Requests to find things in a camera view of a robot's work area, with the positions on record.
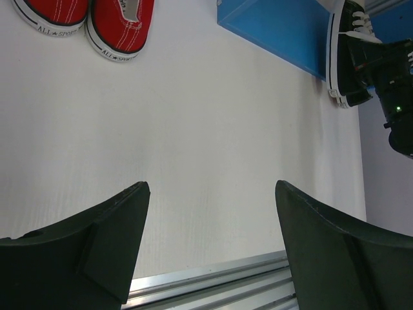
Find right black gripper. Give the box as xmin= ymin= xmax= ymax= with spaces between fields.
xmin=347 ymin=38 xmax=413 ymax=98

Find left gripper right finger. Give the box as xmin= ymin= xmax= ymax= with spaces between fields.
xmin=275 ymin=180 xmax=412 ymax=309

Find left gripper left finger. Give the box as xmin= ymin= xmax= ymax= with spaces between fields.
xmin=1 ymin=181 xmax=150 ymax=309

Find black sneaker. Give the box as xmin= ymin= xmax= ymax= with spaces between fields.
xmin=326 ymin=1 xmax=381 ymax=109
xmin=372 ymin=39 xmax=412 ymax=99

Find red sneaker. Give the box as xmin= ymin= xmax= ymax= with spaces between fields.
xmin=11 ymin=0 xmax=88 ymax=37
xmin=85 ymin=0 xmax=155 ymax=63

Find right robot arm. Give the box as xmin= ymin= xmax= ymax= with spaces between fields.
xmin=348 ymin=39 xmax=412 ymax=158

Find aluminium mounting rail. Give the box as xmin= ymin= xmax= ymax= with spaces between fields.
xmin=122 ymin=251 xmax=299 ymax=309

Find blue shoe shelf frame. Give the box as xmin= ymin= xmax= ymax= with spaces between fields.
xmin=217 ymin=0 xmax=412 ymax=79

